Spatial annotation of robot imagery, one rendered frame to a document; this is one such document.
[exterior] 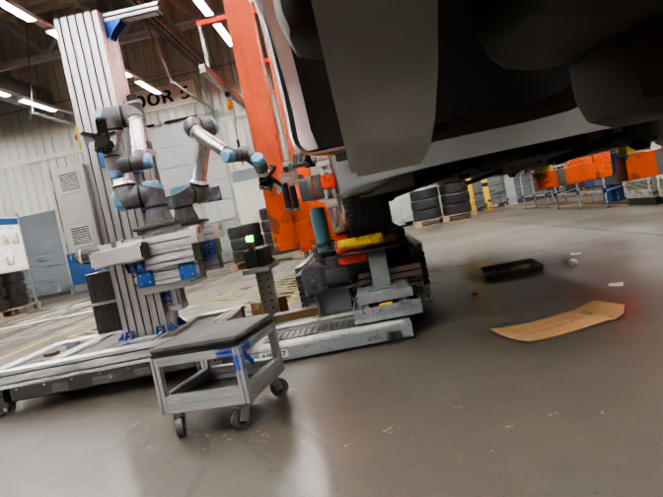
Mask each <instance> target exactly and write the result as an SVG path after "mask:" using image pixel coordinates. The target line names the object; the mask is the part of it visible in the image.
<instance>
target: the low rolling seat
mask: <svg viewBox="0 0 663 497"><path fill-rule="evenodd" d="M267 335H268V340H269V345H270V349H271V354H272V357H268V358H261V359H255V360H254V359H253V358H252V357H251V356H250V355H249V354H248V353H247V352H246V350H248V349H249V348H250V347H251V346H253V345H254V344H256V343H257V342H258V341H260V340H261V339H262V338H264V337H265V336H267ZM150 354H151V355H153V356H152V357H151V360H150V365H151V370H152V374H153V379H154V383H155V388H156V392H157V397H158V400H159V405H160V409H161V414H162V415H164V414H173V413H174V416H173V418H174V421H175V429H176V430H177V434H178V436H180V437H183V436H185V435H186V427H187V425H186V419H185V412H187V411H194V410H201V409H209V408H216V407H224V406H231V405H237V406H235V408H236V409H235V410H234V411H233V413H232V415H231V423H232V425H233V426H234V427H235V428H238V429H246V428H247V427H248V426H249V425H250V424H251V421H252V414H251V412H250V407H249V406H248V405H251V404H253V403H252V401H253V400H254V399H255V398H256V397H257V396H258V395H259V394H260V393H261V392H262V391H263V390H264V389H266V388H267V387H268V386H269V385H270V386H269V387H270V391H271V392H272V393H273V394H274V395H276V396H283V395H285V394H286V393H287V392H288V388H289V386H288V383H287V381H286V380H284V379H283V378H280V377H279V375H280V374H281V373H282V372H283V371H284V365H283V361H282V356H281V351H280V346H279V342H278V337H277V332H276V327H275V323H274V321H273V320H272V319H271V314H264V315H258V316H252V317H246V318H240V319H230V320H224V321H218V322H213V323H207V324H201V325H197V326H195V327H193V328H191V329H189V330H187V331H185V332H183V333H181V334H179V335H177V336H175V337H173V338H171V339H169V340H167V341H165V342H163V343H161V344H159V345H157V346H155V347H153V348H152V349H151V350H150ZM230 356H232V358H233V363H229V364H222V365H216V366H211V364H210V360H209V359H215V358H224V357H230ZM245 358H246V359H247V360H248V361H245ZM195 361H200V364H201V368H202V369H201V370H200V371H198V372H197V373H195V374H194V375H192V376H191V377H189V378H188V379H186V380H185V381H183V382H182V383H180V384H179V385H177V386H176V387H175V388H173V389H172V390H170V391H168V388H167V383H166V379H165V374H164V370H163V367H164V366H170V365H177V364H182V363H189V362H195Z"/></svg>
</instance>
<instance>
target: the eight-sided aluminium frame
mask: <svg viewBox="0 0 663 497"><path fill-rule="evenodd" d="M330 157H331V158H330ZM317 162H318V168H319V171H320V174H321V176H323V175H324V170H325V169H328V172H329V174H332V171H333V172H334V168H333V163H332V156H324V157H321V156H317ZM331 191H332V196H329V194H328V190H327V189H326V190H324V194H325V202H326V205H327V209H328V211H329V214H330V218H331V225H332V230H333V233H334V234H337V233H342V232H346V224H345V220H344V213H343V205H342V200H341V197H340V196H339V194H336V191H335V188H332V189H331ZM332 212H333V213H332ZM336 213H337V215H336ZM337 217H338V221H339V223H338V222H337Z"/></svg>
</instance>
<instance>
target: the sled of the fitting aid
mask: <svg viewBox="0 0 663 497"><path fill-rule="evenodd" d="M411 288H412V292H413V296H408V297H403V298H398V299H394V300H388V301H383V302H378V303H373V304H368V305H363V306H357V301H356V297H354V303H353V310H352V312H353V317H354V322H355V325H358V324H365V323H370V322H375V321H378V320H387V319H392V318H397V317H405V316H411V315H416V314H418V313H423V309H422V305H421V300H420V297H419V296H418V294H417V292H416V290H415V289H414V287H413V286H411Z"/></svg>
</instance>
